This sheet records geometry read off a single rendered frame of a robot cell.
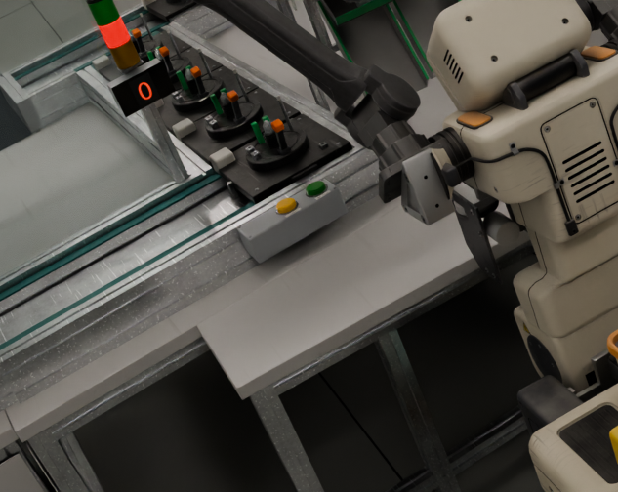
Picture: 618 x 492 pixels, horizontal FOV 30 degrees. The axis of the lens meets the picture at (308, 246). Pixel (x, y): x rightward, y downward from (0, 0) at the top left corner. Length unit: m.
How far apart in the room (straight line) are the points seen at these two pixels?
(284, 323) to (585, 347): 0.55
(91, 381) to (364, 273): 0.56
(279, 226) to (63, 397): 0.53
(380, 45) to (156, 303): 0.74
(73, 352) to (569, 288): 0.96
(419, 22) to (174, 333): 0.87
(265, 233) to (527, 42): 0.75
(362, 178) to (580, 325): 0.64
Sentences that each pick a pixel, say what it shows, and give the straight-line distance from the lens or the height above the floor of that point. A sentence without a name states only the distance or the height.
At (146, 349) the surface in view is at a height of 0.86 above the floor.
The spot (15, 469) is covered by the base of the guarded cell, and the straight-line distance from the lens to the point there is 2.35.
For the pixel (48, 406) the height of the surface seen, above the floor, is 0.86.
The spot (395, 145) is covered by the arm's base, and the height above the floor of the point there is 1.23.
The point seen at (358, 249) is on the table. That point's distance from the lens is 2.29.
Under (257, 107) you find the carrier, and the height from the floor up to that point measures 0.99.
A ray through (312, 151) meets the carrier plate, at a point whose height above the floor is 0.97.
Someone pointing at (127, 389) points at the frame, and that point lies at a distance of 2.32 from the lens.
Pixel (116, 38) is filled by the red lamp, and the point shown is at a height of 1.33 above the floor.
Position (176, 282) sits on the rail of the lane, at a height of 0.92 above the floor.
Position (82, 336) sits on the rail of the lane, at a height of 0.92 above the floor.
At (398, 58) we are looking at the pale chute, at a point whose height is 1.05.
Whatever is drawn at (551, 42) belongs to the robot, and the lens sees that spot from 1.77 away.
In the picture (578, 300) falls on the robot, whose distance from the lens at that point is 1.97.
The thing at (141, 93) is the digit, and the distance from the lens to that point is 2.47.
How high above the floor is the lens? 2.04
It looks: 30 degrees down
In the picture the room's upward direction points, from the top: 23 degrees counter-clockwise
